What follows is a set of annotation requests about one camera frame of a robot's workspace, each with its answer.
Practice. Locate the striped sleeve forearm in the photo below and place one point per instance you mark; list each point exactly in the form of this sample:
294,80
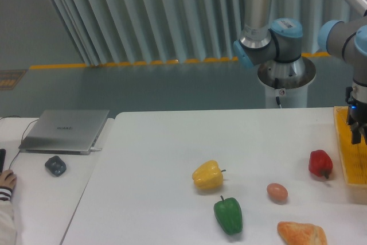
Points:
8,229

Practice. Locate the dark blue small tray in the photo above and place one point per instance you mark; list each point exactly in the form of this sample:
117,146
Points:
56,166

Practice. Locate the brown egg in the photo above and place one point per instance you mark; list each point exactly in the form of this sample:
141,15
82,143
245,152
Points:
277,192

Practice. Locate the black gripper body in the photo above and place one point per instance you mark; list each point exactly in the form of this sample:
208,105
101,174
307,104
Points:
356,101

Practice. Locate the person's hand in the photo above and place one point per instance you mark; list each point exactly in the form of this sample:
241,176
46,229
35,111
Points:
8,180

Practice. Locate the yellow woven basket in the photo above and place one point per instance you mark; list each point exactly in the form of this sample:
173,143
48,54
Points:
352,157

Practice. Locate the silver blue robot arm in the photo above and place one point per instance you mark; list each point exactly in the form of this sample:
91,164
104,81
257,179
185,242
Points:
275,47

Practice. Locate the golden triangular bread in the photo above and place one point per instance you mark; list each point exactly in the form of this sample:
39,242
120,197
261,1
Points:
301,233

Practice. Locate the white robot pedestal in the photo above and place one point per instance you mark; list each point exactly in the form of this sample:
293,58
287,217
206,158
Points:
286,84

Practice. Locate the black keyboard edge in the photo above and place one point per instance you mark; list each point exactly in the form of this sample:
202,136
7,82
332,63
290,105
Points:
2,159

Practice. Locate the yellow bell pepper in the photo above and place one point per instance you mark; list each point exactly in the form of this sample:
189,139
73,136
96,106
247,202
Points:
208,176

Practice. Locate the red bell pepper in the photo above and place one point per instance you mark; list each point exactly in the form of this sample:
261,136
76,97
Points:
320,164

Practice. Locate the silver laptop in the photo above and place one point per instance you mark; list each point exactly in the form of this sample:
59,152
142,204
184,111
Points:
65,132

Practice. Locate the green bell pepper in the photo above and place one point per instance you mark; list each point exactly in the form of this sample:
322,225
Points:
229,215

